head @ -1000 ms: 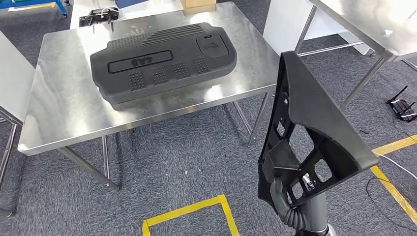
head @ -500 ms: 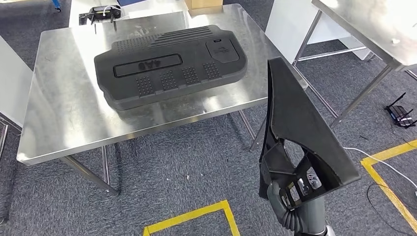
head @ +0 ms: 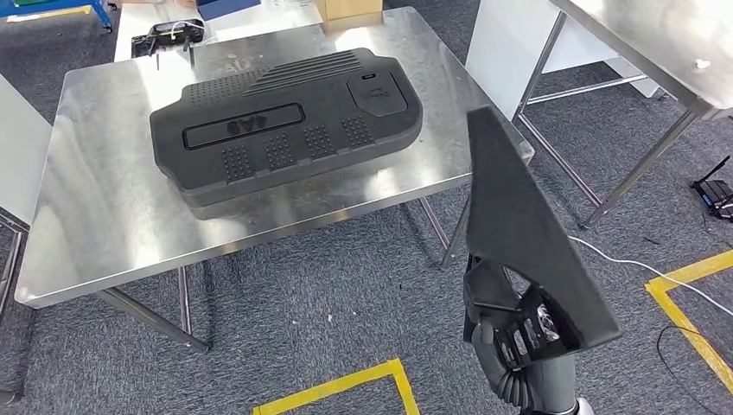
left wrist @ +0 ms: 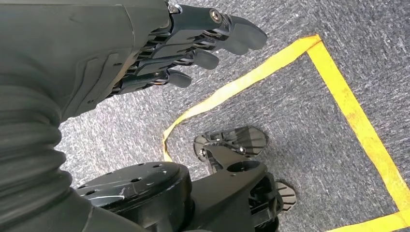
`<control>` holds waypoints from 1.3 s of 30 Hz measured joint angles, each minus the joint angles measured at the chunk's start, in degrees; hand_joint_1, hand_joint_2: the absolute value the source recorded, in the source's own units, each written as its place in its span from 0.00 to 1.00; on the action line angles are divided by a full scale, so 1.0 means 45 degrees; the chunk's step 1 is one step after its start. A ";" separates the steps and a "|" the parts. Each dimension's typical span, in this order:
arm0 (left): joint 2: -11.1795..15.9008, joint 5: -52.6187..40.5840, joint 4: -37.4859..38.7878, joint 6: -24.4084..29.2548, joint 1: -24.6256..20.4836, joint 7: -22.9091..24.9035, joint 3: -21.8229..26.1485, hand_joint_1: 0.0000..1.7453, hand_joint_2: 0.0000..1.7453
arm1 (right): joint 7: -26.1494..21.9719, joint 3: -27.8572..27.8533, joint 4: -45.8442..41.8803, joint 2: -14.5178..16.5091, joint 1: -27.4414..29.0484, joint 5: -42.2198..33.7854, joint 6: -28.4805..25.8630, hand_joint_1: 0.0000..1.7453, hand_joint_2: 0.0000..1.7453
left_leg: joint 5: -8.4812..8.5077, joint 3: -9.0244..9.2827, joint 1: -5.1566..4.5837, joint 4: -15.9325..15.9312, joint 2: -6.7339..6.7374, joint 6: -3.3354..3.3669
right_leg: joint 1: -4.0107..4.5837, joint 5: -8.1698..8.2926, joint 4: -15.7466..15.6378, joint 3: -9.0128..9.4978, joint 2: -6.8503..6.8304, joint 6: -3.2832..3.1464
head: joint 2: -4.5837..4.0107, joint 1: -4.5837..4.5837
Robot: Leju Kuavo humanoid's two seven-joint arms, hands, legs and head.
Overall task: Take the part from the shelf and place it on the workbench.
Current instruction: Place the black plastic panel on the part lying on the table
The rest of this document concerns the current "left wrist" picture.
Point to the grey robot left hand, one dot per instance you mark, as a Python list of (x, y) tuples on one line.
[(80, 38)]

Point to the yellow floor tape square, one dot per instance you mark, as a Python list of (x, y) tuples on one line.
[(336, 86)]

